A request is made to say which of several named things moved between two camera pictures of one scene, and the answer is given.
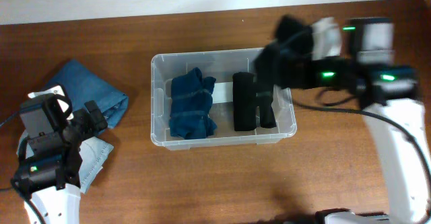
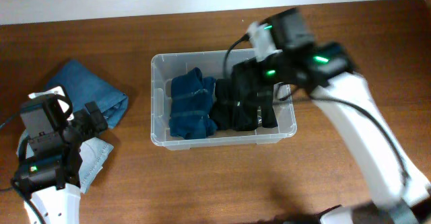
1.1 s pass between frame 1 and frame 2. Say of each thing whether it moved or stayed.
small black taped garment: moved
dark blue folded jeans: stayed
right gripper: moved
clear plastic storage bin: stayed
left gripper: stayed
